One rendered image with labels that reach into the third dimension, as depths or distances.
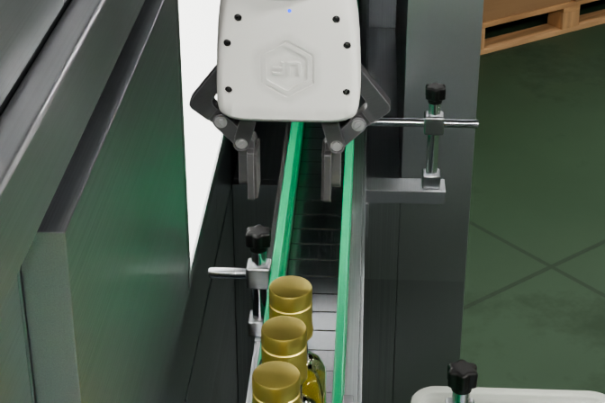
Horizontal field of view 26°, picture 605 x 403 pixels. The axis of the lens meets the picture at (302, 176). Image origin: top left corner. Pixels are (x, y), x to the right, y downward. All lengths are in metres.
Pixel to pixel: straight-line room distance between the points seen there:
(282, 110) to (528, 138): 3.49
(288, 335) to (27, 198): 0.30
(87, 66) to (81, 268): 0.14
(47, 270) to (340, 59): 0.25
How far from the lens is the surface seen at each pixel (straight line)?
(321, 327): 1.48
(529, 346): 3.34
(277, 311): 1.02
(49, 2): 0.87
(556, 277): 3.63
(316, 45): 0.90
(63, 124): 0.82
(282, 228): 1.50
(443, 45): 1.96
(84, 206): 0.84
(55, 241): 0.80
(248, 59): 0.91
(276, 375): 0.93
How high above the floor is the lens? 1.88
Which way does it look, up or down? 27 degrees down
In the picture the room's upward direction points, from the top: straight up
